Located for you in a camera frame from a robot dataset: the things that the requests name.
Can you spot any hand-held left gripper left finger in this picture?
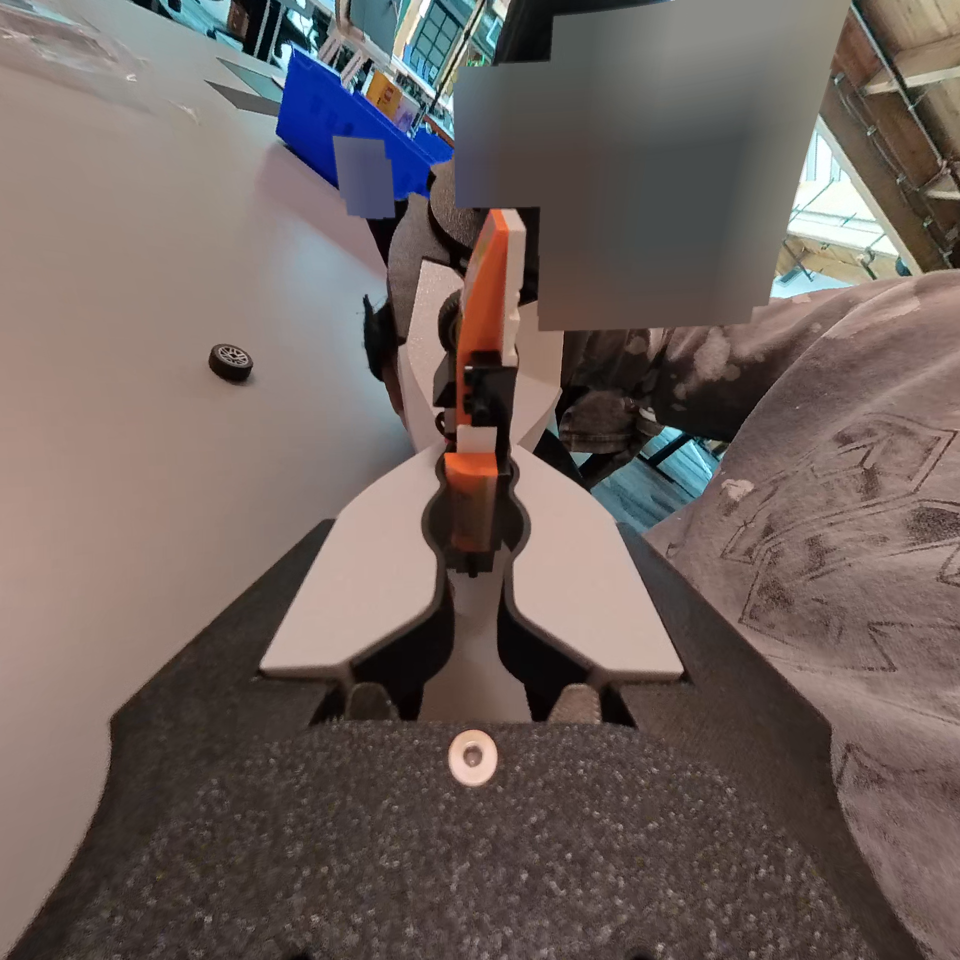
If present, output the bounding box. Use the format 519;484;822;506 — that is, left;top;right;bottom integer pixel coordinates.
260;446;454;679

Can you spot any person's right hand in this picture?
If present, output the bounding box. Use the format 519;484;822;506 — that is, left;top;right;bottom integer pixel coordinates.
360;296;412;424

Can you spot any orange white lego car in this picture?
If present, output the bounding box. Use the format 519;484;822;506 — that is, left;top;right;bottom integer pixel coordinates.
435;207;529;579

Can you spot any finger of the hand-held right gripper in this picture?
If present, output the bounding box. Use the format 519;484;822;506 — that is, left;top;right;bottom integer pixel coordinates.
507;323;565;451
405;258;469;448

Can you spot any blue storage bin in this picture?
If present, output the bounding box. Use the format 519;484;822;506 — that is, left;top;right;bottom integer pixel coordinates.
275;48;454;204

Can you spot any yellow cardboard box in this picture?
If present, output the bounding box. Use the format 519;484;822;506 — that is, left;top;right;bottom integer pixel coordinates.
365;75;424;133

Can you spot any wooden beam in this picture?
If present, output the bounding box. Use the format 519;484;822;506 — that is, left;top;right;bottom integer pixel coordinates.
855;30;960;94

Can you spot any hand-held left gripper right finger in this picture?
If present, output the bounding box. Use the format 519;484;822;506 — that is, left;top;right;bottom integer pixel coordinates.
500;446;688;684

